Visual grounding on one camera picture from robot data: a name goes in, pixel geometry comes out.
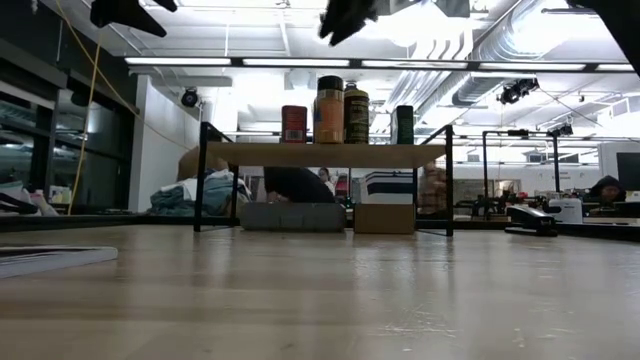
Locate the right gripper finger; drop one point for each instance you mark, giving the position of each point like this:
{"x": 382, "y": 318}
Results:
{"x": 357, "y": 20}
{"x": 336, "y": 15}

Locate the chili onion jar yellow lid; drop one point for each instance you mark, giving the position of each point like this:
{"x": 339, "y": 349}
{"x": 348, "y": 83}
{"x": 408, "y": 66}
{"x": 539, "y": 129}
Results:
{"x": 356, "y": 117}

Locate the orange turmeric jar black lid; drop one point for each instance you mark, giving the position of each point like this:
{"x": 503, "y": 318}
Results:
{"x": 329, "y": 115}

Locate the green pepper tin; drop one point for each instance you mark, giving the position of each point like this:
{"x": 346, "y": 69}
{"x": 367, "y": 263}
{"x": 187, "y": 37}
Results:
{"x": 402, "y": 125}

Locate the red patterned spice tin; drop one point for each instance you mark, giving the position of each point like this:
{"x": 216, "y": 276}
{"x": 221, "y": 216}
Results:
{"x": 294, "y": 125}

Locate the wooden shelf black metal frame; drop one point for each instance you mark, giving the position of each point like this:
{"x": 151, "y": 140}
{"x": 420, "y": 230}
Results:
{"x": 325, "y": 155}

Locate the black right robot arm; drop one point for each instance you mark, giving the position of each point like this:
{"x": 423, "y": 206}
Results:
{"x": 620, "y": 25}

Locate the round black ceiling lamp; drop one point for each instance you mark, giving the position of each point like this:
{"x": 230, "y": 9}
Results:
{"x": 190, "y": 97}

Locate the white black striped machine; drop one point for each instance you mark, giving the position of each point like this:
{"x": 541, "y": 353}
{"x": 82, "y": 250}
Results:
{"x": 385, "y": 188}

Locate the person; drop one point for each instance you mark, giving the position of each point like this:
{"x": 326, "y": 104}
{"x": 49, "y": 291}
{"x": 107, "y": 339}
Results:
{"x": 607, "y": 189}
{"x": 432, "y": 190}
{"x": 297, "y": 185}

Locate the black track light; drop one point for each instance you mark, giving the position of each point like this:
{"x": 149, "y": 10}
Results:
{"x": 517, "y": 90}

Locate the black metal stand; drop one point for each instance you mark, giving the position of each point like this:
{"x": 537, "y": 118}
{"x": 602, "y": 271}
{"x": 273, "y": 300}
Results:
{"x": 485, "y": 165}

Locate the small cardboard box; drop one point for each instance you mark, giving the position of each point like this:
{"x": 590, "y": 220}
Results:
{"x": 384, "y": 219}

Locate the teal clothes pile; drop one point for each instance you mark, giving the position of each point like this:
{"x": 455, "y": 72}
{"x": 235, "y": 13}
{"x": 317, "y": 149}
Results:
{"x": 220, "y": 197}

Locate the blue-grey plastic case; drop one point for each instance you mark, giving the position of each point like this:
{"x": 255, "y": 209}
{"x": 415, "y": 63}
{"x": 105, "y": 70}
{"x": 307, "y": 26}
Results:
{"x": 292, "y": 216}

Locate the black stapler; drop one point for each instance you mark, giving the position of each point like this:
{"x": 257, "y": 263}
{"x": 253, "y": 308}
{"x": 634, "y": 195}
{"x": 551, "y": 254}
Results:
{"x": 530, "y": 217}

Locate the white box device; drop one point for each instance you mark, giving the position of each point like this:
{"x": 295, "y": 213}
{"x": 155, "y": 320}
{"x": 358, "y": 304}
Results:
{"x": 567, "y": 210}

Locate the black monitor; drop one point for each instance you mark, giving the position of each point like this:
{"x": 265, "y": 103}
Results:
{"x": 629, "y": 172}

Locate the black metal rig frame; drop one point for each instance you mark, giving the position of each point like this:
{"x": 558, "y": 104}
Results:
{"x": 75, "y": 220}

